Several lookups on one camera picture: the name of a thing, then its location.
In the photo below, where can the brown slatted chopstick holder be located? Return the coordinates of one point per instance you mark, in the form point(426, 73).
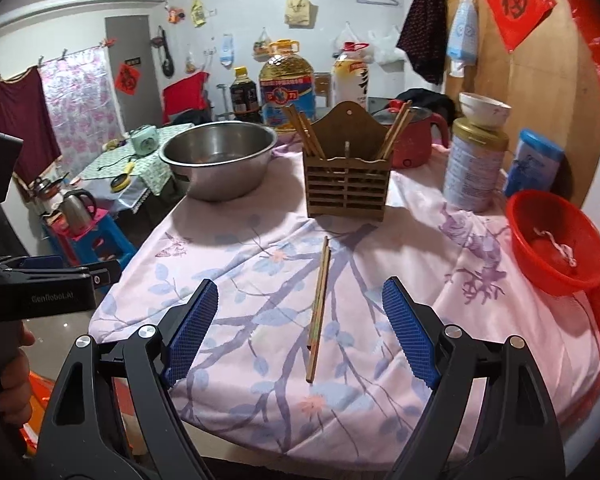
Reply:
point(347, 185)

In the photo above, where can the pink floral curtain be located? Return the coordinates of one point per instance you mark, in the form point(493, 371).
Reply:
point(77, 105)

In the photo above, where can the white cooking oil bottle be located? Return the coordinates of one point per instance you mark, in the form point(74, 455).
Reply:
point(350, 80)

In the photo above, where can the orange hanging toy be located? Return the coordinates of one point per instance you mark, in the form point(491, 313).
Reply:
point(176, 15)

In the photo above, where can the black clothing heap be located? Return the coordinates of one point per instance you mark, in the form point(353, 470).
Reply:
point(425, 100)

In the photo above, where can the group of bamboo chopsticks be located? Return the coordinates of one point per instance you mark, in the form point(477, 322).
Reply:
point(307, 135)

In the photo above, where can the hanging bag of fruit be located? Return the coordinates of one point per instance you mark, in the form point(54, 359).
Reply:
point(263, 46)

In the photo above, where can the blue plastic stool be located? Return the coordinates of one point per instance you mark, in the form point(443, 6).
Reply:
point(90, 245)

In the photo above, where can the large cooking oil bottle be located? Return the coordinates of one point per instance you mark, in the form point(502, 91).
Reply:
point(286, 90)

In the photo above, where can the small cooking pot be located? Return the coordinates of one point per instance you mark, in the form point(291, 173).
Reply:
point(45, 187)

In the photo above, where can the pink floral tablecloth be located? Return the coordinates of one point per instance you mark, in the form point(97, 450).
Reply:
point(240, 270)

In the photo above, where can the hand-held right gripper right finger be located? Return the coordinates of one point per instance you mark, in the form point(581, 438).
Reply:
point(410, 330)

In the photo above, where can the red plastic basket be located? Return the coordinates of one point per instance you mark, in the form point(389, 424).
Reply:
point(545, 260)

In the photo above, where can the bamboo chopstick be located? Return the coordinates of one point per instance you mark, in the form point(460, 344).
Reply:
point(314, 355)
point(321, 280)

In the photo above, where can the red plastic sheet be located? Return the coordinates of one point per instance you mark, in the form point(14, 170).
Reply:
point(595, 35)

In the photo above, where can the dark soy sauce bottle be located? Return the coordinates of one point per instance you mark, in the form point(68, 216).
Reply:
point(243, 95)

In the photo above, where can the small black door sign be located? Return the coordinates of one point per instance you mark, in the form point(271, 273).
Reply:
point(132, 60)

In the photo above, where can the white plastic bags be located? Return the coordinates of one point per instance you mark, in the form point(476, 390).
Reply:
point(385, 47)

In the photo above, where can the small hanging mask pack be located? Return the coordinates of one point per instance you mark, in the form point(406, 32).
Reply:
point(226, 50)

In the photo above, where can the red electric cooking pot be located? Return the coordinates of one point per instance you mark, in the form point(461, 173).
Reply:
point(415, 145)

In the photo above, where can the person's left hand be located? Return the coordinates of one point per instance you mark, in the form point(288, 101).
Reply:
point(16, 390)

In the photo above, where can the wooden stool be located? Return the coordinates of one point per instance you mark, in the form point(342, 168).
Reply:
point(323, 87)

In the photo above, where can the milk powder tin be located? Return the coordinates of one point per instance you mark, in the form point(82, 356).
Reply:
point(472, 170)

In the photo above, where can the red cloth on chair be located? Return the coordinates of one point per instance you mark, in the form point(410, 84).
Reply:
point(185, 95)

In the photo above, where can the blue plastic container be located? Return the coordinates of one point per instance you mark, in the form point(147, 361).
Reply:
point(535, 165)

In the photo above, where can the black hanging item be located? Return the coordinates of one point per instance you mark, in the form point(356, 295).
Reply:
point(166, 55)

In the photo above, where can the grey door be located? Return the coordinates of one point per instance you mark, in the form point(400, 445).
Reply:
point(135, 40)

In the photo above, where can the large hanging mask pack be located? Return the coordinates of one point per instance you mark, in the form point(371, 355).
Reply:
point(462, 30)

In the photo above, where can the white ceramic bowl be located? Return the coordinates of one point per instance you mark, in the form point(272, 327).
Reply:
point(485, 110)

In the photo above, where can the mint green small appliance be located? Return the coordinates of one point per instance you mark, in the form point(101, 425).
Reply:
point(144, 141)

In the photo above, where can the beige hanging tote bag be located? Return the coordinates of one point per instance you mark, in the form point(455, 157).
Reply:
point(299, 10)

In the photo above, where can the stainless steel basin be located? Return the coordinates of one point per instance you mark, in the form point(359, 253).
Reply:
point(215, 165)

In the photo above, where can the yellow hanging bag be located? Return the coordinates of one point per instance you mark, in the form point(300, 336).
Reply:
point(197, 12)

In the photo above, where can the small red paper decoration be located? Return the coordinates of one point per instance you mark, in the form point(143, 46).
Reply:
point(128, 78)

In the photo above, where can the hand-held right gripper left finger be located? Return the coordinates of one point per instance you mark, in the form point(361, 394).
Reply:
point(192, 330)

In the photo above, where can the large red paper decoration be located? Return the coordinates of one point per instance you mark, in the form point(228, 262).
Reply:
point(517, 2)

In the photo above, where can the dark red hanging cloth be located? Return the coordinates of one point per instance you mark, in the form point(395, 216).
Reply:
point(22, 120)

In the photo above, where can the orange plastic bag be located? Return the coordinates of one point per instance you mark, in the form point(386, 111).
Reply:
point(45, 385)

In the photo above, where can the dark dotted hanging garment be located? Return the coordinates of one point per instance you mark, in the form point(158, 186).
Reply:
point(425, 25)

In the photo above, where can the side table with green cloth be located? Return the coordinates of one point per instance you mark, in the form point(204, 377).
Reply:
point(135, 175)

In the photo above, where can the round wooden board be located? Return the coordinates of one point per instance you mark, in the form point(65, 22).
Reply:
point(525, 85)

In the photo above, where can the stainless steel kettle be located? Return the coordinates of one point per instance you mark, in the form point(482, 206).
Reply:
point(77, 212)

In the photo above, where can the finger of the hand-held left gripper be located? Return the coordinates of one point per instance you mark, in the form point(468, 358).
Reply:
point(105, 272)

